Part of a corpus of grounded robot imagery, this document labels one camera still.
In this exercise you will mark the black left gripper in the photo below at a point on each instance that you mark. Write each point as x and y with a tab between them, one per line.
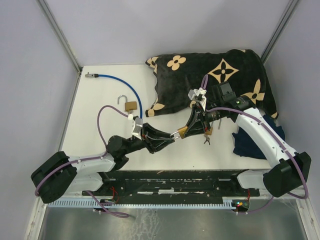
155	145

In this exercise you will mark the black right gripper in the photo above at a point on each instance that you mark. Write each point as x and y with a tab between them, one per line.
197	114

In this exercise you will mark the small brass padlock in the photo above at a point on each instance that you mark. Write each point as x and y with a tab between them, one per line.
180	133

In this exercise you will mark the brass padlock with key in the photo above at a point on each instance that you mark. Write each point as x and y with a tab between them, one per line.
129	106

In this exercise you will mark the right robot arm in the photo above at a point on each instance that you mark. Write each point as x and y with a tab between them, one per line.
289	169

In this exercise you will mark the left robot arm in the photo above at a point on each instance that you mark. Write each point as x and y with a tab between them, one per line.
61	174

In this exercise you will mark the large brass padlock with keys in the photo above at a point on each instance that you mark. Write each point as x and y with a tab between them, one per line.
214	126

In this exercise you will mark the black floral patterned blanket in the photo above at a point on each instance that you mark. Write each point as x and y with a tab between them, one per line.
178	73

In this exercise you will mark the dark blue cloth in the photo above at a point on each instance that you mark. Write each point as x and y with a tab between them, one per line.
244	146

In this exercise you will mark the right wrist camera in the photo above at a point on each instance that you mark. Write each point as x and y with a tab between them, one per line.
199	96

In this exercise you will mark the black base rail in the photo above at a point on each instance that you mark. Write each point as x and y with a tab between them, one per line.
213	183

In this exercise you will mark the white slotted cable duct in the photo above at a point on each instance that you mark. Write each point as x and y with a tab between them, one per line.
162	201

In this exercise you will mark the right aluminium frame post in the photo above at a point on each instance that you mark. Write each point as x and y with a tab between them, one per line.
284	20

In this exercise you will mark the aluminium frame post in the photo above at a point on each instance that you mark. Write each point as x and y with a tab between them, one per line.
284	20
45	9

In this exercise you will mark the left aluminium frame post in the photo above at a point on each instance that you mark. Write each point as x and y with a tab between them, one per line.
45	9

